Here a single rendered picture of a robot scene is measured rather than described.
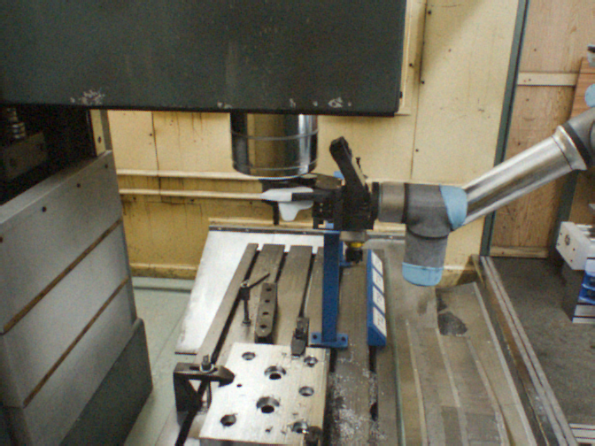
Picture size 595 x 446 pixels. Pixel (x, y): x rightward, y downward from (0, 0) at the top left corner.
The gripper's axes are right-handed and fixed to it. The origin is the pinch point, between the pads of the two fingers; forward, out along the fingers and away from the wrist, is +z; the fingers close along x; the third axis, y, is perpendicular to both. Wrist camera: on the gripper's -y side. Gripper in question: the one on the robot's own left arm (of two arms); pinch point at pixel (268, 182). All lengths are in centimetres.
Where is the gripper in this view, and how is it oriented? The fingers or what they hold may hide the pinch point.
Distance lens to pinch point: 97.1
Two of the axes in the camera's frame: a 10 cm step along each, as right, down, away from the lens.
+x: 1.1, -4.0, 9.1
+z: -9.9, -0.8, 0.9
